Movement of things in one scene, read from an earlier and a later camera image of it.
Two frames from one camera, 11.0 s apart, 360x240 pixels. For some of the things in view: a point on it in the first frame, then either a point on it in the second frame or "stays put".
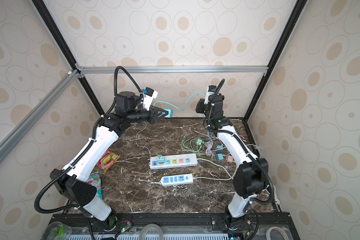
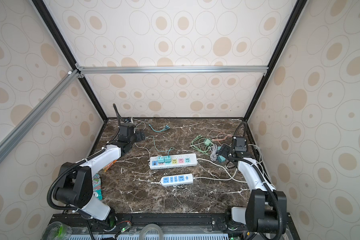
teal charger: [170, 113] -> [167, 159]
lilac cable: [209, 144] -> [213, 156]
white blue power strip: [176, 179] stays put
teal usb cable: [186, 105] -> [167, 127]
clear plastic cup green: [56, 230] stays put
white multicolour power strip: [172, 161] stays put
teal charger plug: [160, 160] stays put
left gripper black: [153, 114] -> [140, 137]
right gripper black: [200, 108] -> [225, 150]
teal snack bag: [95, 180] stays put
